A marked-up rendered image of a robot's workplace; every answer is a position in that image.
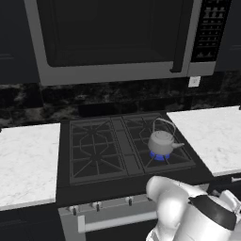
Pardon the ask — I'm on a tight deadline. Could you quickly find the black gas stove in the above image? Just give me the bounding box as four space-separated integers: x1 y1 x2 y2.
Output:
56 111 214 241

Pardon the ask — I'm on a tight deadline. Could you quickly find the blue burner flame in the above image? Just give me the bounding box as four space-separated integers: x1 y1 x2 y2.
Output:
149 150 171 162

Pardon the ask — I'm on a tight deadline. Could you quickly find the silver stove knob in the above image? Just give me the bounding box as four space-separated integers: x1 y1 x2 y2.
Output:
69 205 79 217
91 201 104 213
124 196 135 207

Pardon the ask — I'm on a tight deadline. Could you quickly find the grey metal kettle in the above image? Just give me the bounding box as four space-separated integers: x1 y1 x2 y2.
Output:
147 117 185 157

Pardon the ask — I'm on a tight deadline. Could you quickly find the stainless steel microwave oven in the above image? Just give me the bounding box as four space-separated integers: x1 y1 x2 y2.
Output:
24 0 233 87

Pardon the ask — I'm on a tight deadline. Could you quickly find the dark base drawer front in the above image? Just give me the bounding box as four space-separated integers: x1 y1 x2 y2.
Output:
208 171 241 198

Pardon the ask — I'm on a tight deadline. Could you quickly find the dark base cupboard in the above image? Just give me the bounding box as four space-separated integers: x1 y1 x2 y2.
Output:
0 202 65 241

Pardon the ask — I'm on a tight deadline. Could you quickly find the white wall socket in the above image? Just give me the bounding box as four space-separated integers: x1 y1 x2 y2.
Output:
187 75 201 88

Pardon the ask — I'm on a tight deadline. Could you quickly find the silver oven door handle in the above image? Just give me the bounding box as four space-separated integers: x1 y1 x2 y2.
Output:
76 210 158 234

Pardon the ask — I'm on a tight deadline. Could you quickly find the black microwave door handle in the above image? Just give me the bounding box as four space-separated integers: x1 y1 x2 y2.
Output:
169 0 195 74

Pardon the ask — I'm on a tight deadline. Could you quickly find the dark wall cupboard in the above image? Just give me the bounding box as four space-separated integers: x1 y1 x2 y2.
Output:
0 0 41 85
214 0 241 72

